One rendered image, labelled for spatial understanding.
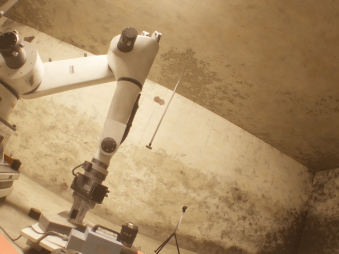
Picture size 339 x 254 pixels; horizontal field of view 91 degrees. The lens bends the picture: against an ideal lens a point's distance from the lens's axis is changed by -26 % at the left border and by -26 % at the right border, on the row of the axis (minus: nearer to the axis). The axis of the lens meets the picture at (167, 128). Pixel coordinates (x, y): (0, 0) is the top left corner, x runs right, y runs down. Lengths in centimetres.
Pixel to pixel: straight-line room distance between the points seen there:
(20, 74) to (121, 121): 77
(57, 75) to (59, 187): 272
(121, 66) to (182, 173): 307
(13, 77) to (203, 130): 387
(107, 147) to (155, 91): 329
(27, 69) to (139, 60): 81
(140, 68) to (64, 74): 63
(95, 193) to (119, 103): 62
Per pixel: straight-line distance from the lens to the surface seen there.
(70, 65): 182
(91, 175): 141
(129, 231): 170
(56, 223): 137
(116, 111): 148
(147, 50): 165
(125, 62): 155
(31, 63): 151
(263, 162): 533
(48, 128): 437
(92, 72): 179
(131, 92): 154
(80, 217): 145
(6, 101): 161
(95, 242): 120
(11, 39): 140
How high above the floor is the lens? 58
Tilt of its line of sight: 21 degrees up
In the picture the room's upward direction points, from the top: 24 degrees clockwise
